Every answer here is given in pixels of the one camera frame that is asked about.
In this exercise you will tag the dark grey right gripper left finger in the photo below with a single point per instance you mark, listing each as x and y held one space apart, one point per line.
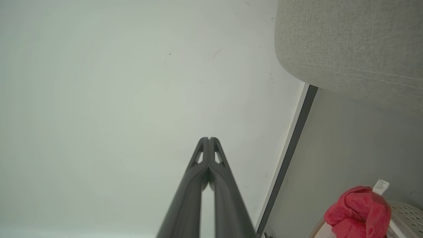
185 205

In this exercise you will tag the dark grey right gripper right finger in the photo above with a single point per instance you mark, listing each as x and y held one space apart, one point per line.
231 211

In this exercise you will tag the red garment with white trim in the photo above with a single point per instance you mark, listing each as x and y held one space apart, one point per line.
358 211

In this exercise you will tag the white perforated laundry basket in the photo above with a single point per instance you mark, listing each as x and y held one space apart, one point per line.
408 216

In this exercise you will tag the white and black baseboard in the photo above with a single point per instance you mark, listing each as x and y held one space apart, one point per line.
295 130

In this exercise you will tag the grey fabric sofa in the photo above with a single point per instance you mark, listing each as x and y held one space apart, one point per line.
357 43

